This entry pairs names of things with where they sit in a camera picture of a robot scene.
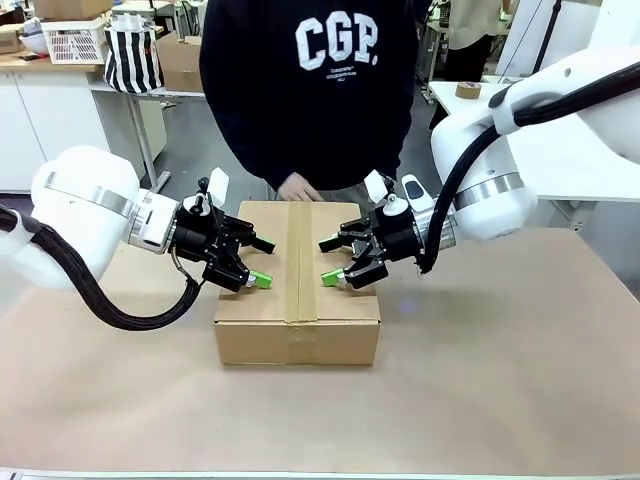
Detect cardboard box on shelf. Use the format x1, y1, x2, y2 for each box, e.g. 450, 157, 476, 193
32, 0, 114, 21

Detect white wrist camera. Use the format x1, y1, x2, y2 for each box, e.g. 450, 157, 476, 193
363, 168, 390, 205
206, 167, 231, 210

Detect brown cardboard shipping box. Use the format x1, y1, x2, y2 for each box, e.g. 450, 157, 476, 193
213, 200, 383, 367

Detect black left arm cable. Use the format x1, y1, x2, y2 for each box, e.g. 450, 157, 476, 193
0, 203, 209, 332

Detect white rounded work table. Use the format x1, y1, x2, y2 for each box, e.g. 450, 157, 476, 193
427, 77, 640, 231

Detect black white striped bag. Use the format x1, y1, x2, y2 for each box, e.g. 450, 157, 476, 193
103, 14, 165, 95

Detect white folding table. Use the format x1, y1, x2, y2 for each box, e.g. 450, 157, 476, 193
89, 79, 207, 194

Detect white plastic basket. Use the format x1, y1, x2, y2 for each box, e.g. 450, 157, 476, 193
40, 19, 109, 65

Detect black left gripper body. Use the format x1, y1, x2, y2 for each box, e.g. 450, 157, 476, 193
172, 205, 240, 262

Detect open brown cardboard carton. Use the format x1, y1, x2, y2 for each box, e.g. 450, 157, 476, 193
157, 33, 205, 94

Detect person's hand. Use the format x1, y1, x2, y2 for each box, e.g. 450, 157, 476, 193
277, 172, 325, 203

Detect white board panel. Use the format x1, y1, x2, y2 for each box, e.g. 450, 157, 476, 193
497, 0, 606, 79

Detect white bowl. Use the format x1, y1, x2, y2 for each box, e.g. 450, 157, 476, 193
19, 29, 51, 56

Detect bystander in beige top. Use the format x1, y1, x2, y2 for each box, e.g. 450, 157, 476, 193
439, 0, 511, 84

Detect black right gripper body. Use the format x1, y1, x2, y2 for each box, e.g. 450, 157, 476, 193
367, 207, 426, 264

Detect brown packing tape strip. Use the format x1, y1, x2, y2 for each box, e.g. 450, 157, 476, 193
285, 201, 322, 359

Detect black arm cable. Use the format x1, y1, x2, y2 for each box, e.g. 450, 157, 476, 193
418, 63, 640, 275
0, 203, 209, 332

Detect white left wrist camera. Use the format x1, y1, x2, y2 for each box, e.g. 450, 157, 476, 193
206, 167, 231, 210

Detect black stand pole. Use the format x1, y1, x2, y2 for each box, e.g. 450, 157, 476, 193
534, 0, 564, 64

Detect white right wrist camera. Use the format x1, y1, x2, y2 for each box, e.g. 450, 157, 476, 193
363, 168, 390, 205

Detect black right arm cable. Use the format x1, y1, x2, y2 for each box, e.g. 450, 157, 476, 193
418, 63, 640, 275

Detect person in dark sweatshirt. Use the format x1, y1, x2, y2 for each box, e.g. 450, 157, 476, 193
199, 0, 419, 201

